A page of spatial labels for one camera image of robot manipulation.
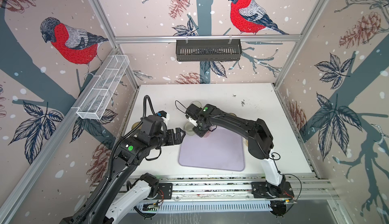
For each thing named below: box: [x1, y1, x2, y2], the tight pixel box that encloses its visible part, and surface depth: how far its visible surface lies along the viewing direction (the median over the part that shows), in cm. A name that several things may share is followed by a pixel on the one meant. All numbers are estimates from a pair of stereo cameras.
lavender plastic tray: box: [178, 126, 245, 172], surface depth 85 cm
